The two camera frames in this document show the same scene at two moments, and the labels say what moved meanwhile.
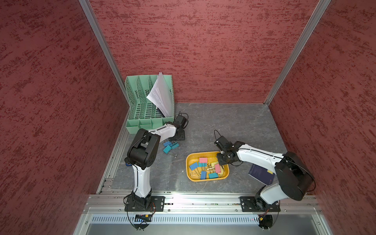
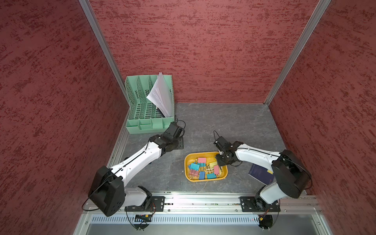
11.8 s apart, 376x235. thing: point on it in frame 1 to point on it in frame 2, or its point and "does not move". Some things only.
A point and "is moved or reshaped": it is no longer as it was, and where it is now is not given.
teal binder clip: [167, 149] is moved or reshaped
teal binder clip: [213, 176] does not move
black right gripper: [222, 162] does not move
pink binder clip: [203, 160] does not move
